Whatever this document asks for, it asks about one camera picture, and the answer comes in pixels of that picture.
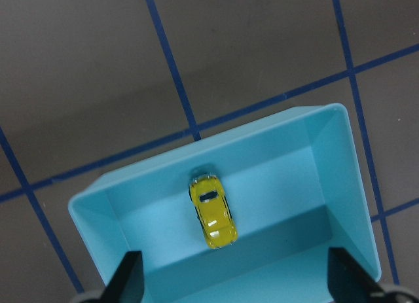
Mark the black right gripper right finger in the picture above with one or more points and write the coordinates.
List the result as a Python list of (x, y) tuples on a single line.
[(348, 282)]

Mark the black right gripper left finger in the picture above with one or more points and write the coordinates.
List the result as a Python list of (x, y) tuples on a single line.
[(128, 282)]

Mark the yellow toy beetle car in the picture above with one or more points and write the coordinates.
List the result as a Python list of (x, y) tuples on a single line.
[(208, 197)]

